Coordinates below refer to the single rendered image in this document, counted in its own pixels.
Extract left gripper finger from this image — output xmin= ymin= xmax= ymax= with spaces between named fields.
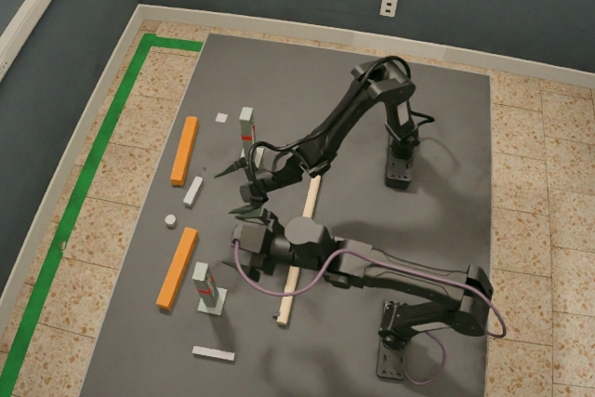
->
xmin=235 ymin=207 xmax=269 ymax=226
xmin=221 ymin=260 xmax=260 ymax=283

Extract grey cylinder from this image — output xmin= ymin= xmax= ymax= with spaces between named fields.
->
xmin=165 ymin=215 xmax=177 ymax=227

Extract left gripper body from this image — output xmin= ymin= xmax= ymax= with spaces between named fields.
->
xmin=238 ymin=211 xmax=296 ymax=281

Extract long beige rail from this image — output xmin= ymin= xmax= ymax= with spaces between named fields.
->
xmin=272 ymin=175 xmax=321 ymax=325

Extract orange rectangular bar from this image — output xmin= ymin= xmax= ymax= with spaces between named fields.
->
xmin=171 ymin=117 xmax=198 ymax=186
xmin=157 ymin=228 xmax=198 ymax=310

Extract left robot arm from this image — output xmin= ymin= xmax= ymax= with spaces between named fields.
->
xmin=285 ymin=217 xmax=494 ymax=379

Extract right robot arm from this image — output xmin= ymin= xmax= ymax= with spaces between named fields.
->
xmin=263 ymin=60 xmax=420 ymax=188

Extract white rectangular bar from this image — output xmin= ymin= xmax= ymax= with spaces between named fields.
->
xmin=192 ymin=346 xmax=235 ymax=362
xmin=183 ymin=177 xmax=204 ymax=207

